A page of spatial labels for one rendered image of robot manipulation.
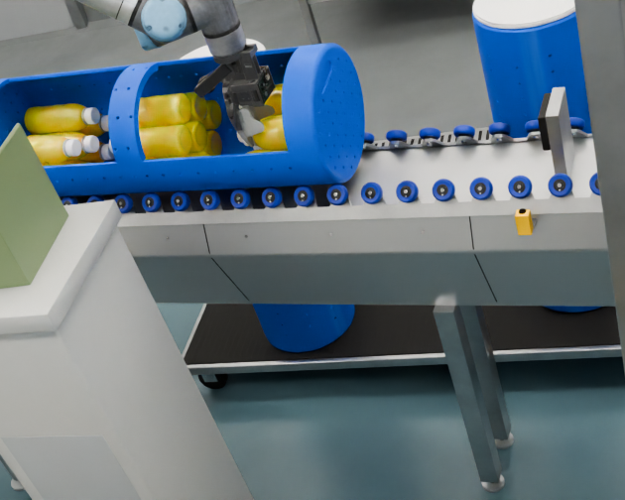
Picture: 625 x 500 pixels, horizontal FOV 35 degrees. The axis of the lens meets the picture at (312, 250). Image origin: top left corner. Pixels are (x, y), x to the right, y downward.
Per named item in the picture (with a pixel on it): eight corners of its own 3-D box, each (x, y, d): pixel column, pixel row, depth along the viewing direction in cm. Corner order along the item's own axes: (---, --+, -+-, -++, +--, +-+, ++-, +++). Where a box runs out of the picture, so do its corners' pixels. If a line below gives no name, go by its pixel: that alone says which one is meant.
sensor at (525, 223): (533, 235, 188) (529, 215, 185) (517, 236, 189) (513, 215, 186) (539, 210, 193) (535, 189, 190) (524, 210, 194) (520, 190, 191)
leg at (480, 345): (512, 450, 264) (467, 271, 227) (490, 448, 266) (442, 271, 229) (515, 434, 268) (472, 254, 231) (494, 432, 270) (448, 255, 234)
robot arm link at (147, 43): (126, 11, 181) (183, -11, 181) (128, 15, 191) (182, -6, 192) (143, 53, 182) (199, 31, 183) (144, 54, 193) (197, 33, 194)
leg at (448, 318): (502, 493, 254) (454, 313, 217) (480, 492, 256) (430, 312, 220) (506, 475, 258) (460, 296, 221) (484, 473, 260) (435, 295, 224)
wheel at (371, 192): (380, 181, 200) (383, 182, 202) (358, 182, 202) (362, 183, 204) (380, 203, 200) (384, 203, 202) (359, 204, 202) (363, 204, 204)
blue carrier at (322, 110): (345, 212, 206) (299, 109, 186) (9, 223, 241) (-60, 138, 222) (375, 116, 222) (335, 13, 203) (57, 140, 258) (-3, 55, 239)
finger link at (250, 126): (267, 151, 202) (256, 108, 198) (241, 152, 205) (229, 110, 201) (273, 144, 205) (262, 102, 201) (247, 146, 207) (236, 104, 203)
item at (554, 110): (568, 184, 192) (558, 115, 183) (548, 185, 194) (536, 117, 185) (574, 153, 199) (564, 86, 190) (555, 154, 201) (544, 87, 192)
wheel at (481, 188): (491, 176, 191) (493, 176, 193) (467, 177, 193) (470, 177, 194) (491, 199, 191) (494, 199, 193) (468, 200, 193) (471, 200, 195)
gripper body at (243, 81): (264, 110, 198) (245, 57, 191) (225, 113, 201) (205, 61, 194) (277, 89, 203) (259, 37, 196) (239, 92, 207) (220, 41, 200)
